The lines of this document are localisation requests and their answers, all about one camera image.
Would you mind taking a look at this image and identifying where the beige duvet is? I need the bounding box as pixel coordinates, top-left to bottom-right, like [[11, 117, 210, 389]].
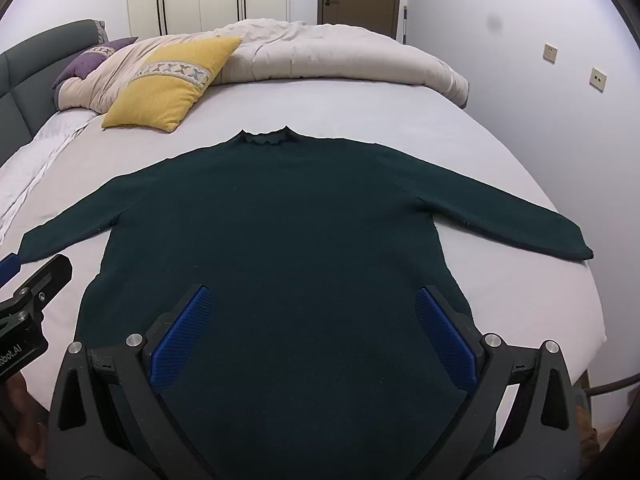
[[54, 19, 470, 114]]

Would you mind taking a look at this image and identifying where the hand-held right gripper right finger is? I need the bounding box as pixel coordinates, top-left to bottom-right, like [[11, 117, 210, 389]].
[[414, 285, 583, 480]]

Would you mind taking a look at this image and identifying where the dark green sweater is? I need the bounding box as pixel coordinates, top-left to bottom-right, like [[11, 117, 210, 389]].
[[20, 127, 595, 480]]

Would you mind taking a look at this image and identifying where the grey padded headboard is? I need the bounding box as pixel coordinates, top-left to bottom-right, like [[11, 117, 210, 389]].
[[0, 19, 107, 167]]

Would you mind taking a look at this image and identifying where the purple pillow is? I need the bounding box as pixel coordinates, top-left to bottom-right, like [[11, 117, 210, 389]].
[[52, 36, 139, 91]]

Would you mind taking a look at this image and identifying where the person's left hand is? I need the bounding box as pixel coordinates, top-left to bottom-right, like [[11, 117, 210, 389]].
[[0, 371, 50, 470]]

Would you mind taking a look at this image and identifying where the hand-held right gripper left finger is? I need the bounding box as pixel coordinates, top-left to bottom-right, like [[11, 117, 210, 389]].
[[46, 284, 216, 480]]

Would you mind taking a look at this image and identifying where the bed with white sheet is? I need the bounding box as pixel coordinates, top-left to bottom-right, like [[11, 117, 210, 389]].
[[0, 74, 608, 413]]

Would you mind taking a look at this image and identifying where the white pillow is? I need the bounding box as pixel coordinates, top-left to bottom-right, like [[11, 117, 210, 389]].
[[0, 109, 101, 243]]

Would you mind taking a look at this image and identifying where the yellow pillow with patterned band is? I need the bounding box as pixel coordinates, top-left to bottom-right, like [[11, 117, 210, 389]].
[[101, 36, 243, 134]]

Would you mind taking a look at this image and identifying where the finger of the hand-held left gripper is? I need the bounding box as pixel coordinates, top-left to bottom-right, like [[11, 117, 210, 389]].
[[0, 253, 23, 287], [0, 254, 74, 321]]

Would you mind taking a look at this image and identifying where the dark cable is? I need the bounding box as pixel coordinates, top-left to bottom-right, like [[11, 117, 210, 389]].
[[581, 376, 640, 397]]

